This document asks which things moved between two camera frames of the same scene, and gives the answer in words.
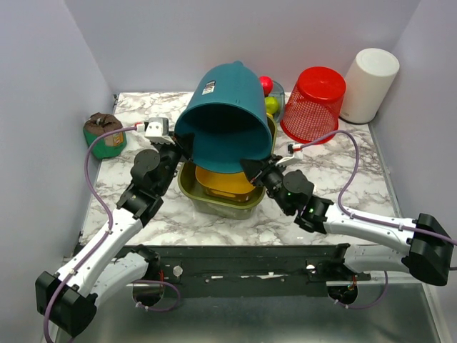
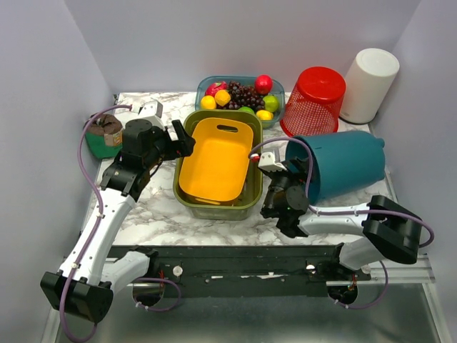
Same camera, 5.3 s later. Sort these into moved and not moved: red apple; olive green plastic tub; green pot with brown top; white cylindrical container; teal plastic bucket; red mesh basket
Moved: olive green plastic tub; teal plastic bucket
Not moved: red mesh basket; green pot with brown top; red apple; white cylindrical container
